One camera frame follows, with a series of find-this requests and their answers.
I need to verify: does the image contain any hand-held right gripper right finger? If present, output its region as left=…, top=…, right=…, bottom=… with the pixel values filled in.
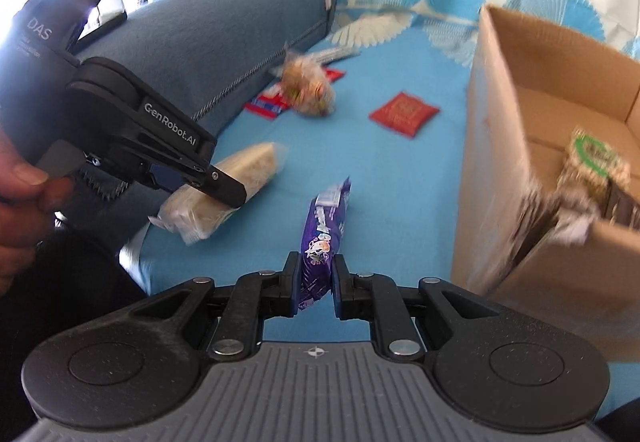
left=331, top=253, right=502, bottom=364

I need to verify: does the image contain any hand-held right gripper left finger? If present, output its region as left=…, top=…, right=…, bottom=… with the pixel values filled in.
left=132, top=251, right=304, bottom=364

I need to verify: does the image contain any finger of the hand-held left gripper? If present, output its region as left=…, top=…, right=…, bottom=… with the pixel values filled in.
left=122, top=157, right=202, bottom=196
left=107, top=92, right=249, bottom=209

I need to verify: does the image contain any purple snack packet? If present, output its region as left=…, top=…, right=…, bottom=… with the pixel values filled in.
left=296, top=176, right=352, bottom=314

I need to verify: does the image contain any beige bread packet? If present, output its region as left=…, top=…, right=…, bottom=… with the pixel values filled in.
left=148, top=141, right=290, bottom=246

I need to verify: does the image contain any cardboard box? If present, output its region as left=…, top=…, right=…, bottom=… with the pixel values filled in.
left=450, top=4, right=640, bottom=359

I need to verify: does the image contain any person's left hand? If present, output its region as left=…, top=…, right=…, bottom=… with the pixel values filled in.
left=0, top=125, right=77, bottom=295

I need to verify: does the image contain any red and blue snack packet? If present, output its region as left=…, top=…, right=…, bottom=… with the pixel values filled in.
left=243, top=81, right=292, bottom=121

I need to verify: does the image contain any blue-grey sofa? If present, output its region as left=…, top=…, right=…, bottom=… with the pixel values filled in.
left=60, top=0, right=347, bottom=253

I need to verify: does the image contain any clear-wrapped pastry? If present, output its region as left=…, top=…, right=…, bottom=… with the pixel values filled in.
left=279, top=50, right=337, bottom=119

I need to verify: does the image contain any red square snack packet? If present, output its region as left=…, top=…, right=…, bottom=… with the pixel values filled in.
left=369, top=91, right=441, bottom=141

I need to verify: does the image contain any dark snack packet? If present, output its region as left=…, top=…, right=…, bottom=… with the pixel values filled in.
left=514, top=182, right=597, bottom=274

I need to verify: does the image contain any green label snack packet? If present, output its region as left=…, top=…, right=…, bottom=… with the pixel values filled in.
left=559, top=126, right=632, bottom=223

